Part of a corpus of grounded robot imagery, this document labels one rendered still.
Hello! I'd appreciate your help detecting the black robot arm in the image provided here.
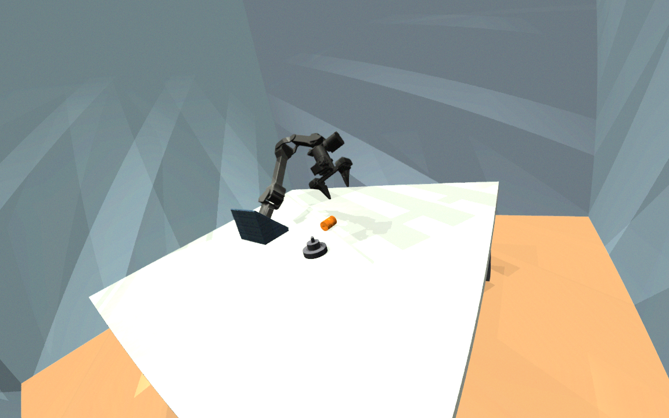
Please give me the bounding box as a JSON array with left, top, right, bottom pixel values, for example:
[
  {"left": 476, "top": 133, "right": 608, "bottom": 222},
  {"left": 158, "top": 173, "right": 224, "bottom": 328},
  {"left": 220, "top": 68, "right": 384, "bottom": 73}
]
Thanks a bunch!
[{"left": 258, "top": 132, "right": 344, "bottom": 218}]

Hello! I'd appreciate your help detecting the orange knob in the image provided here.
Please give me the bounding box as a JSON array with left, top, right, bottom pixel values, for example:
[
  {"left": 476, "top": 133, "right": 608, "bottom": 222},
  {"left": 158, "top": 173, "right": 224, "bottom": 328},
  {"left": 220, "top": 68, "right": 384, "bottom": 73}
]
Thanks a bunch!
[{"left": 320, "top": 216, "right": 337, "bottom": 231}]

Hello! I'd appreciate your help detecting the grey round pedestal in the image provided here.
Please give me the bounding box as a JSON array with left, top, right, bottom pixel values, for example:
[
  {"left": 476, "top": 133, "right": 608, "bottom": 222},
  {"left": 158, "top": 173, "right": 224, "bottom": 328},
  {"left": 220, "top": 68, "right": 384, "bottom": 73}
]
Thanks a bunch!
[{"left": 302, "top": 236, "right": 328, "bottom": 259}]

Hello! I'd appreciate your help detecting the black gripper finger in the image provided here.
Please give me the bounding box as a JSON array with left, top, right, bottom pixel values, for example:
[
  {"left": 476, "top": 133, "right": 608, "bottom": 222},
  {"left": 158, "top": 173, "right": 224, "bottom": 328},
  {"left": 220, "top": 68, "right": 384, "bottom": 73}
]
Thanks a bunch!
[
  {"left": 337, "top": 165, "right": 351, "bottom": 187},
  {"left": 313, "top": 184, "right": 331, "bottom": 200}
]

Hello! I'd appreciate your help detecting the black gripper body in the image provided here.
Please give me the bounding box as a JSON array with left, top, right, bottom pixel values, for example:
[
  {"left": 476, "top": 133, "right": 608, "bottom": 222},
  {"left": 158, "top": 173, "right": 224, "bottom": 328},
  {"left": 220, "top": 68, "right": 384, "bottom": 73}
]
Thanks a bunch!
[{"left": 309, "top": 155, "right": 353, "bottom": 189}]

